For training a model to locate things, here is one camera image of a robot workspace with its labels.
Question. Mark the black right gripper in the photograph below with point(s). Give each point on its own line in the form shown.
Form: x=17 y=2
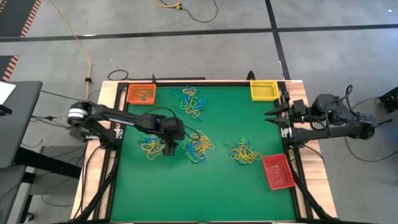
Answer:
x=298 y=121

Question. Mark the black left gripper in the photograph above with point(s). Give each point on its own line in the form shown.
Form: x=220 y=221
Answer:
x=170 y=148

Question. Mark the green rubber bands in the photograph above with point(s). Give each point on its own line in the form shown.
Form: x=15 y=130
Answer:
x=142 y=141
x=143 y=95
x=194 y=160
x=248 y=141

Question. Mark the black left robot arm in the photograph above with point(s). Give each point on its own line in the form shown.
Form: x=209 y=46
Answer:
x=124 y=115

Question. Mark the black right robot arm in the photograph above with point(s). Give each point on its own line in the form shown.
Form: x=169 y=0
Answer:
x=342 y=121

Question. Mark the tangled yellow rubber bands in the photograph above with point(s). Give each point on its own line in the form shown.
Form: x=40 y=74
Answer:
x=152 y=149
x=244 y=154
x=203 y=143

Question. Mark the tangled blue rubber bands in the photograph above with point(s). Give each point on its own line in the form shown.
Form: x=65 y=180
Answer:
x=241 y=163
x=146 y=138
x=192 y=149

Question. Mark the tangled green rubber bands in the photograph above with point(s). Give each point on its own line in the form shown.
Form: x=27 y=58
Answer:
x=194 y=160
x=142 y=141
x=248 y=141

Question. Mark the blue rubber band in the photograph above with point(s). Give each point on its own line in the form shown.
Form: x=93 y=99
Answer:
x=186 y=99
x=179 y=110
x=202 y=101
x=174 y=90

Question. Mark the yellow rubber band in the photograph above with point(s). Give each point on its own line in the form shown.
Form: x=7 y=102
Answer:
x=189 y=91
x=191 y=109

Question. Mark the green rubber band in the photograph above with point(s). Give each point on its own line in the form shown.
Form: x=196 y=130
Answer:
x=194 y=100
x=226 y=145

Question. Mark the yellow plastic basket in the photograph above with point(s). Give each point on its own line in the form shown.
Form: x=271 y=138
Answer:
x=264 y=90

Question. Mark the black clamp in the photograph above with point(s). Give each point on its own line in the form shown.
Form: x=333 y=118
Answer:
x=153 y=78
x=251 y=75

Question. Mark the green table mat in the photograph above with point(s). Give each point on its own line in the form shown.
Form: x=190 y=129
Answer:
x=202 y=193

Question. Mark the red plastic basket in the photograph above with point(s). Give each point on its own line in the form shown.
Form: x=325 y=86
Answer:
x=278 y=171

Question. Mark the orange plastic basket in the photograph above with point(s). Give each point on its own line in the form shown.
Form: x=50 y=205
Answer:
x=130 y=94

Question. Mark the wooden table side panel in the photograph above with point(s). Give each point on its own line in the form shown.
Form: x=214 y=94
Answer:
x=107 y=90
x=317 y=174

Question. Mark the black flat bar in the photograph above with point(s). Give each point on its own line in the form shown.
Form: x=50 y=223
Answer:
x=168 y=78

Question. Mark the black equipment stand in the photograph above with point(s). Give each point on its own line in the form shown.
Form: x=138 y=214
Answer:
x=388 y=102

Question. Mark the black desk leg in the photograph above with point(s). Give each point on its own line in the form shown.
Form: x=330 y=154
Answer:
x=46 y=163

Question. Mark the grey desk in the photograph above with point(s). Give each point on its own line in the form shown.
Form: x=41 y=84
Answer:
x=21 y=124

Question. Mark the black caster wheel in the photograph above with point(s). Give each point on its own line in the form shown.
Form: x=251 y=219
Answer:
x=29 y=216

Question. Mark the dark device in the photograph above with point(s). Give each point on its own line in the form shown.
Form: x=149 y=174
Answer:
x=4 y=110

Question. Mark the white paper sheet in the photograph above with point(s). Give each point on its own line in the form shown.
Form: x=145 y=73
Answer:
x=6 y=91

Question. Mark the black mat with striped edge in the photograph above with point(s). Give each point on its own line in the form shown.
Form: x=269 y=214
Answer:
x=6 y=67
x=15 y=15

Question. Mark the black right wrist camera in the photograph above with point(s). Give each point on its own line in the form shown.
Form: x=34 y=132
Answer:
x=300 y=107

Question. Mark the black table frame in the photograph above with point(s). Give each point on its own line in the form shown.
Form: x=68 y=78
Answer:
x=217 y=84

